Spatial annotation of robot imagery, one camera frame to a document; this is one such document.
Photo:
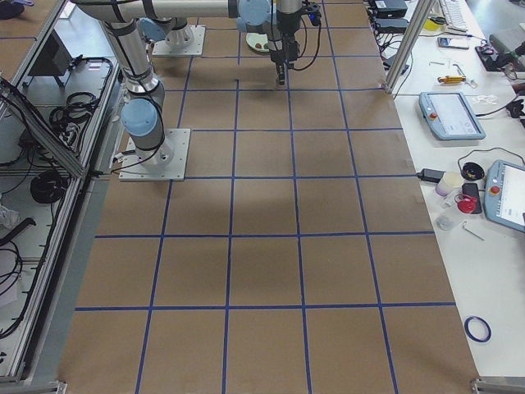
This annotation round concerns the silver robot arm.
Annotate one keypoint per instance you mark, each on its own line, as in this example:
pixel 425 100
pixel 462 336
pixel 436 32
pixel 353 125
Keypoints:
pixel 288 22
pixel 128 23

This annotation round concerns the light green plate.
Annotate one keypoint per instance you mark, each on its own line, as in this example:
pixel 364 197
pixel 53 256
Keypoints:
pixel 253 38

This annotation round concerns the smartphone on desk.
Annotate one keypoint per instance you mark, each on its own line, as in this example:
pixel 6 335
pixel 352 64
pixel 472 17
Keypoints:
pixel 453 43

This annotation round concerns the far blue teach pendant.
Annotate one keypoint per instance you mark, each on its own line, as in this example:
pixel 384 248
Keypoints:
pixel 450 116

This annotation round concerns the blue teach pendant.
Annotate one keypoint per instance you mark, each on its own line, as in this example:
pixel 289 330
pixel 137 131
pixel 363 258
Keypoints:
pixel 450 116
pixel 504 195

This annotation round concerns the black power adapter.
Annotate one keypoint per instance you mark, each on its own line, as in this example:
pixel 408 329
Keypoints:
pixel 430 175

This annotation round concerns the white paper cup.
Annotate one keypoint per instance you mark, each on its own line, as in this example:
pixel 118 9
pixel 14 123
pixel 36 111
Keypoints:
pixel 449 182

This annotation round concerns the black small bowl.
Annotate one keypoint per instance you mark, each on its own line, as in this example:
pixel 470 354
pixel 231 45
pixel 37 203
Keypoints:
pixel 472 171

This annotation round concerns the red round object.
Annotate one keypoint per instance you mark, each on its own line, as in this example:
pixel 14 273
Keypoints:
pixel 466 204

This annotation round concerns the near blue teach pendant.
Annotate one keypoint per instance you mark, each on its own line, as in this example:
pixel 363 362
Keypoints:
pixel 504 195

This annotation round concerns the blue tape roll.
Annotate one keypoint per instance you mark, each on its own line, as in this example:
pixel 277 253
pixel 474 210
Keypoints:
pixel 477 329

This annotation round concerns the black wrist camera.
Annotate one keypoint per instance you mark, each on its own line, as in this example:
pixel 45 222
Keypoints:
pixel 313 11

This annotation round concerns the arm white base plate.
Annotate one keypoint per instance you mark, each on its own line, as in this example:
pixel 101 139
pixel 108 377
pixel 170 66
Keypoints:
pixel 168 163
pixel 184 42

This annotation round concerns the aluminium frame post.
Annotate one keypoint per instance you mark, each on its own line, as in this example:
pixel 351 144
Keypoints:
pixel 417 20

